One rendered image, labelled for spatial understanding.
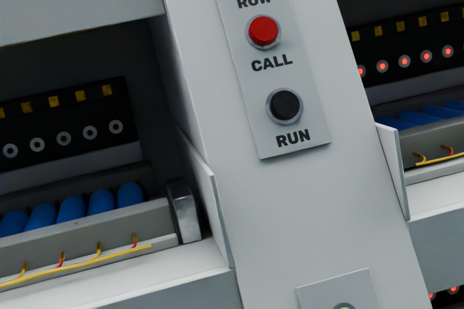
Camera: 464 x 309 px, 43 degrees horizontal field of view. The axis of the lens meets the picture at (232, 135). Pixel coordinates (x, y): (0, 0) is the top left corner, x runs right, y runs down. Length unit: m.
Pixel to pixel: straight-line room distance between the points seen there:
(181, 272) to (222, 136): 0.07
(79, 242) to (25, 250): 0.03
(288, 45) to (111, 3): 0.10
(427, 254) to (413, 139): 0.10
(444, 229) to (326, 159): 0.07
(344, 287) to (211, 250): 0.07
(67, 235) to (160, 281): 0.07
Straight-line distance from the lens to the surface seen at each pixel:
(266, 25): 0.33
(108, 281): 0.33
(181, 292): 0.31
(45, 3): 0.35
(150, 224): 0.35
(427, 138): 0.41
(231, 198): 0.31
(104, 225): 0.35
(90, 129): 0.48
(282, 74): 0.32
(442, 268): 0.35
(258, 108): 0.32
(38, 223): 0.40
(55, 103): 0.48
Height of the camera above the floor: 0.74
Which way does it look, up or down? 10 degrees up
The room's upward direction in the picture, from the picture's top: 15 degrees counter-clockwise
